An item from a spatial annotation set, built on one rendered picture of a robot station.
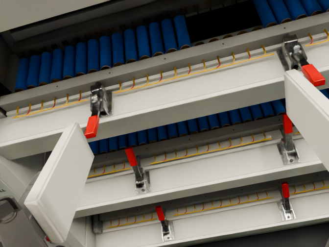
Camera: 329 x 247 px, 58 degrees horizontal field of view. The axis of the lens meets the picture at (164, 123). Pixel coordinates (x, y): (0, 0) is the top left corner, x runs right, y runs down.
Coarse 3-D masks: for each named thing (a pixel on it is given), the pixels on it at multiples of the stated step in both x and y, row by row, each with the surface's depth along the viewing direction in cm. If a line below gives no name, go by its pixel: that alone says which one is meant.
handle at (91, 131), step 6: (96, 96) 40; (96, 102) 41; (96, 108) 40; (96, 114) 38; (90, 120) 37; (96, 120) 37; (90, 126) 36; (96, 126) 37; (90, 132) 35; (96, 132) 36
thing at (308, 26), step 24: (288, 24) 40; (312, 24) 39; (192, 48) 41; (216, 48) 40; (240, 48) 40; (264, 48) 40; (96, 72) 43; (120, 72) 42; (144, 72) 42; (24, 96) 44; (48, 96) 44
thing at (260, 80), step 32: (128, 0) 47; (32, 32) 50; (0, 64) 50; (224, 64) 42; (256, 64) 40; (320, 64) 38; (0, 96) 46; (128, 96) 43; (160, 96) 42; (192, 96) 40; (224, 96) 40; (256, 96) 41; (0, 128) 45; (32, 128) 44; (64, 128) 43; (128, 128) 44
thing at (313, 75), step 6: (294, 48) 36; (294, 54) 37; (300, 54) 37; (300, 60) 36; (300, 66) 35; (306, 66) 34; (312, 66) 34; (306, 72) 34; (312, 72) 33; (318, 72) 33; (312, 78) 32; (318, 78) 32; (324, 78) 32; (312, 84) 33; (318, 84) 32; (324, 84) 32
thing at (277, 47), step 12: (312, 36) 40; (324, 36) 40; (276, 48) 40; (216, 60) 42; (228, 60) 41; (168, 72) 42; (180, 72) 42; (132, 84) 43; (72, 96) 44; (84, 96) 44; (24, 108) 45; (36, 108) 45
